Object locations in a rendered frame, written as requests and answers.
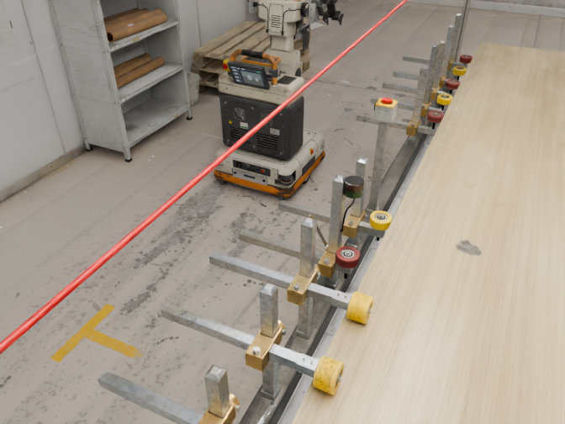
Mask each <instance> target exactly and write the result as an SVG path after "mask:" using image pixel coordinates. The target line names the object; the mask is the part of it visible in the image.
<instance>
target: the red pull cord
mask: <svg viewBox="0 0 565 424"><path fill-rule="evenodd" d="M407 1H408V0H403V1H402V2H401V3H400V4H399V5H398V6H397V7H396V8H394V9H393V10H392V11H391V12H390V13H388V14H387V15H386V16H385V17H383V18H382V19H381V20H380V21H379V22H377V23H376V24H375V25H374V26H372V27H371V28H370V29H369V30H368V31H367V32H366V33H365V34H364V35H363V36H361V37H360V38H359V39H358V40H356V41H355V42H354V43H353V44H352V45H350V46H349V47H348V48H347V49H346V50H344V51H343V52H342V53H341V54H340V55H338V56H337V57H336V58H335V59H334V60H333V61H332V62H331V63H330V64H328V65H327V66H326V67H325V68H323V69H322V70H321V71H320V72H319V73H317V74H316V75H315V76H314V77H313V78H311V79H310V80H309V81H308V82H306V83H305V84H304V85H303V86H302V87H301V88H300V89H299V90H298V91H297V92H295V93H294V94H293V95H292V96H291V97H289V98H288V99H287V100H286V101H284V102H283V103H282V104H281V105H280V106H278V107H277V108H276V109H275V110H273V111H272V112H271V113H270V114H269V115H268V116H267V117H266V118H265V119H264V120H262V121H261V122H260V123H259V124H258V125H256V126H255V127H254V128H253V129H252V130H250V131H249V132H248V133H247V134H245V135H244V136H243V137H242V138H241V139H239V140H238V141H237V142H236V143H235V144H234V145H233V146H232V147H231V148H229V149H228V150H227V151H226V152H224V153H223V154H222V155H221V156H220V157H218V158H217V159H216V160H215V161H214V162H212V163H211V164H210V165H209V166H208V167H206V168H205V169H204V170H203V171H202V172H200V173H199V174H198V175H197V176H196V177H195V178H194V179H193V180H192V181H190V182H189V183H188V184H187V185H185V186H184V187H183V188H182V189H181V190H179V191H178V192H177V193H176V194H174V195H173V196H172V197H171V198H170V199H168V200H167V201H166V202H165V203H164V204H163V205H162V206H161V207H160V208H159V209H157V210H156V211H155V212H154V213H153V214H151V215H150V216H149V217H148V218H146V219H145V220H144V221H143V222H142V223H140V224H139V225H138V226H137V227H135V228H134V229H133V230H132V231H131V232H130V233H129V234H128V235H127V236H126V237H124V238H123V239H122V240H121V241H119V242H118V243H117V244H116V245H115V246H113V247H112V248H111V249H110V250H109V251H107V252H106V253H105V254H104V255H103V256H101V257H100V258H99V259H98V260H97V261H96V262H95V263H94V264H93V265H91V266H90V267H89V268H88V269H86V270H85V271H84V272H83V273H82V274H80V275H79V276H78V277H77V278H76V279H74V280H73V281H72V282H71V283H70V284H68V285H67V286H66V287H65V288H64V289H63V290H62V291H61V292H60V293H58V294H57V295H56V296H55V297H54V298H52V299H51V300H50V301H49V302H47V303H46V304H45V305H44V306H43V307H41V308H40V309H39V310H38V311H36V312H35V313H34V314H33V315H32V316H31V317H30V318H28V320H27V321H25V322H24V323H23V324H22V325H21V326H19V327H18V328H17V329H16V330H15V331H13V332H12V333H11V334H10V335H8V336H7V337H6V338H5V339H4V340H2V341H1V342H0V354H1V353H3V352H4V351H5V350H6V349H7V348H8V347H10V346H11V345H12V344H13V343H14V342H16V341H17V340H18V339H19V338H20V337H21V336H22V335H23V334H24V333H25V332H26V331H28V330H29V329H30V328H31V327H32V326H33V325H35V324H36V323H37V322H38V321H39V320H41V319H42V318H43V317H44V316H45V315H46V314H48V313H49V312H50V311H51V310H52V309H54V308H55V307H56V306H57V305H58V304H59V303H60V302H61V301H62V300H63V299H64V298H65V297H67V296H68V295H69V294H70V293H71V292H73V291H74V290H75V289H76V288H77V287H78V286H80V285H81V284H82V283H83V282H84V281H86V280H87V279H88V278H89V277H90V276H91V275H93V274H94V273H95V272H96V271H97V270H98V269H99V268H100V267H102V265H104V264H105V263H106V262H107V261H108V260H109V259H110V258H112V257H113V256H114V255H115V254H116V253H118V252H119V251H120V250H121V249H122V248H123V247H125V246H126V245H127V244H128V243H129V242H130V241H132V240H133V239H134V238H135V237H136V236H138V235H139V234H140V233H141V232H142V231H143V230H144V229H145V228H146V227H147V226H148V225H150V224H151V223H152V222H153V221H154V220H156V219H157V218H158V217H159V216H160V215H161V214H163V213H164V212H165V211H166V210H167V209H169V208H170V207H171V206H172V205H173V204H174V203H176V202H177V201H178V200H179V199H180V198H181V197H182V196H183V195H184V194H185V193H186V192H188V191H189V190H190V189H191V188H192V187H193V186H195V185H196V184H197V183H198V182H199V181H201V180H202V179H203V178H204V177H205V176H206V175H208V174H209V173H210V172H211V171H212V170H214V169H215V168H216V167H217V166H218V165H219V164H220V163H221V162H222V161H223V160H224V159H225V158H227V157H228V156H229V155H230V154H231V153H233V152H234V151H235V150H236V149H237V148H238V147H240V146H241V145H242V144H243V143H244V142H246V141H247V140H248V139H249V138H250V137H251V136H253V135H254V134H255V133H256V132H257V131H258V130H259V129H260V128H261V127H262V126H263V125H265V124H266V123H267V122H268V121H269V120H270V119H272V118H273V117H274V116H275V115H276V114H278V113H279V112H280V111H281V110H282V109H284V108H285V107H286V106H287V105H288V104H289V103H291V102H292V101H293V100H294V99H295V98H296V97H297V96H298V95H299V94H300V93H301V92H303V91H304V90H305V89H306V88H307V87H308V86H310V85H311V84H312V83H313V82H314V81H316V80H317V79H318V78H319V77H320V76H321V75H323V74H324V73H325V72H326V71H327V70H329V69H330V68H331V67H332V66H333V65H334V64H335V63H336V62H337V61H338V60H339V59H340V58H342V57H343V56H344V55H345V54H346V53H348V52H349V51H350V50H351V49H352V48H353V47H355V46H356V45H357V44H358V43H359V42H361V41H362V40H363V39H364V38H365V37H366V36H368V35H369V34H370V33H371V32H372V31H373V30H375V28H377V27H378V26H379V25H380V24H381V23H382V22H383V21H384V20H385V19H387V18H388V17H389V16H390V15H391V14H393V13H394V12H395V11H396V10H397V9H398V8H400V7H401V6H402V5H403V4H404V3H406V2H407Z"/></svg>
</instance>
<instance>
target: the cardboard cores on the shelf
mask: <svg viewBox="0 0 565 424"><path fill-rule="evenodd" d="M103 21H104V25H105V29H106V34H107V38H108V42H110V43H113V42H114V41H117V40H121V39H123V38H125V37H128V36H131V35H132V34H137V33H139V32H141V31H144V30H146V29H149V28H152V27H155V26H157V25H159V24H163V23H165V22H166V21H167V16H166V14H165V13H163V12H162V10H161V9H159V8H158V9H155V10H152V11H149V9H147V8H143V9H141V10H139V9H138V8H133V9H130V10H128V11H124V12H122V13H117V14H115V15H112V16H109V17H107V18H104V19H103ZM164 64H165V60H164V58H163V57H162V56H158V57H157V58H155V59H153V60H151V59H150V54H148V53H145V54H143V55H140V56H137V57H135V58H133V59H131V60H129V61H126V62H124V63H121V64H119V65H117V66H114V75H115V80H116V84H117V89H119V88H121V87H122V86H124V85H126V84H128V83H130V82H133V81H134V80H135V79H137V78H139V77H142V76H144V75H145V74H147V73H148V72H151V71H153V70H155V69H156V68H158V67H160V66H162V65H164Z"/></svg>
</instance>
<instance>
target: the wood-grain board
mask: <svg viewBox="0 0 565 424"><path fill-rule="evenodd" d="M465 240H469V241H470V242H471V243H472V244H473V245H474V246H478V248H479V250H480V251H481V254H480V255H479V256H476V255H475V256H474V255H471V254H469V253H463V252H462V251H461V250H459V249H457V247H456V245H457V244H460V245H461V241H465ZM357 292H359V293H362V294H366V295H369V296H372V297H373V305H372V312H371V314H370V316H369V319H368V321H367V323H366V324H362V323H360V322H357V321H354V320H351V319H348V318H347V316H346V314H347V312H346V314H345V316H344V318H343V320H342V322H341V324H340V326H339V328H338V330H337V332H336V334H335V336H334V338H333V340H332V342H331V344H330V346H329V348H328V350H327V352H326V354H325V356H326V357H329V358H333V359H335V360H337V361H340V362H342V363H344V371H343V374H342V378H341V382H340V385H339V387H338V389H337V391H336V392H335V394H334V395H332V394H329V393H327V392H324V391H323V390H319V389H316V388H315V387H314V386H313V381H312V383H311V385H310V386H309V389H308V391H307V393H306V395H305V397H304V399H303V401H302V403H301V405H300V407H299V408H298V411H297V413H296V415H295V417H294V418H293V421H292V423H291V424H565V52H560V51H553V50H540V49H533V48H526V47H519V46H512V45H500V44H493V43H486V42H480V44H479V46H478V48H477V50H476V52H475V54H474V56H473V58H472V60H471V62H470V64H469V66H468V68H467V70H466V72H465V75H464V77H463V79H462V81H461V83H460V85H459V87H458V89H457V91H456V93H455V95H454V97H453V99H452V101H451V103H450V105H449V107H448V109H447V111H446V113H445V115H444V117H443V119H442V121H441V123H440V125H439V127H438V129H437V131H436V133H435V135H434V137H433V139H432V141H431V143H430V145H429V147H428V149H427V151H426V153H425V155H424V157H423V159H422V161H421V163H420V165H419V167H418V169H417V171H416V173H415V175H414V177H413V179H412V181H411V183H410V185H409V187H408V189H407V191H406V193H405V195H404V197H403V199H402V201H401V203H400V205H399V207H398V209H397V211H396V213H395V215H394V217H393V219H392V221H391V223H390V226H389V228H388V230H387V232H386V234H385V236H384V238H383V240H382V242H381V244H380V246H379V248H378V250H377V252H376V254H375V256H374V258H373V260H372V262H371V264H370V266H369V268H368V270H367V272H366V274H365V276H364V278H363V280H362V282H361V284H360V286H359V288H358V290H357Z"/></svg>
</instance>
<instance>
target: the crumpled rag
mask: <svg viewBox="0 0 565 424"><path fill-rule="evenodd" d="M456 247H457V249H459V250H461V251H462V252H463V253H469V254H471V255H474V256H475V255H476V256H479V255H480V254H481V251H480V250H479V248H478V246H474V245H473V244H472V243H471V242H470V241H469V240H465V241H461V245H460V244H457V245H456Z"/></svg>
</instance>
